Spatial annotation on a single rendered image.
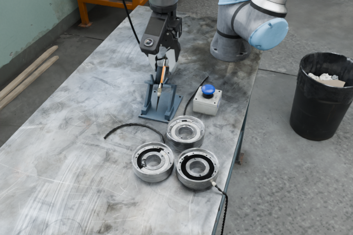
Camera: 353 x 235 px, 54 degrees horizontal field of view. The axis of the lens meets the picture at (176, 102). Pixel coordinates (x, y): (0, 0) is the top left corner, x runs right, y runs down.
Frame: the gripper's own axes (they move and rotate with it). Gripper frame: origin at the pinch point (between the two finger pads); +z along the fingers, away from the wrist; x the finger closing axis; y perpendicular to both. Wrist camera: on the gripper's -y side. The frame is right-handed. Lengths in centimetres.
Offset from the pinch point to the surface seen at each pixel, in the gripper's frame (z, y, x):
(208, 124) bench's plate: 11.9, -5.4, -15.4
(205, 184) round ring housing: 9.1, -28.1, -20.0
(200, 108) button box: 10.0, -1.6, -12.2
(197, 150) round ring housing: 8.6, -19.1, -15.7
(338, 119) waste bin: 75, 84, -72
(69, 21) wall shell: 86, 160, 146
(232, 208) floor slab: 92, 22, -26
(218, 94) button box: 7.4, 3.4, -16.3
